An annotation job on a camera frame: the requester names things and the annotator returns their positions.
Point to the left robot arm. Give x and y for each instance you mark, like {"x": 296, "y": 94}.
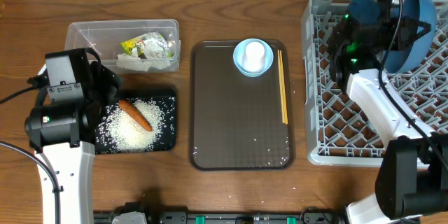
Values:
{"x": 65, "y": 150}

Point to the green yellow snack wrapper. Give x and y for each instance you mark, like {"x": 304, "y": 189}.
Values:
{"x": 134, "y": 47}

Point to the white rice pile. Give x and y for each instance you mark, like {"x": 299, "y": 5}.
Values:
{"x": 134, "y": 129}

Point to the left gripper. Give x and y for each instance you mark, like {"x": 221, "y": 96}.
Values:
{"x": 106, "y": 86}

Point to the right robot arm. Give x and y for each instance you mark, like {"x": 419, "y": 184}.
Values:
{"x": 412, "y": 178}

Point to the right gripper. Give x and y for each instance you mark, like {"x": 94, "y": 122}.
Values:
{"x": 410, "y": 28}

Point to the wooden chopstick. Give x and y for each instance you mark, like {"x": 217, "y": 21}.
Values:
{"x": 283, "y": 88}
{"x": 279, "y": 85}

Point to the black shallow tray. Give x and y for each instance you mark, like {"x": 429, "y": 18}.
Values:
{"x": 168, "y": 140}

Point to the clear plastic bin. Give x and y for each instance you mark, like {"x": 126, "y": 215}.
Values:
{"x": 105, "y": 37}

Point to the small light blue bowl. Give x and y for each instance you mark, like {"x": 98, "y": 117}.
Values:
{"x": 239, "y": 52}

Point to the orange carrot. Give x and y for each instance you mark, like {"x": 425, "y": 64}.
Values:
{"x": 135, "y": 114}

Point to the white tissue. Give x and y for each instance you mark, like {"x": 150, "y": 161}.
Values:
{"x": 137, "y": 64}

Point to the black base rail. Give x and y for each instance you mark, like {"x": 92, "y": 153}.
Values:
{"x": 136, "y": 212}

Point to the large blue plate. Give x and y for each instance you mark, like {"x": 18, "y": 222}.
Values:
{"x": 362, "y": 15}

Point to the pink cup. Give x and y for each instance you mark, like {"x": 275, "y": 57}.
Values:
{"x": 253, "y": 58}

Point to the grey dishwasher rack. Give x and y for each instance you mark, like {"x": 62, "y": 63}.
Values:
{"x": 337, "y": 131}

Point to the brown serving tray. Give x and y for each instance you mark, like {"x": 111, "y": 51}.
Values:
{"x": 237, "y": 122}

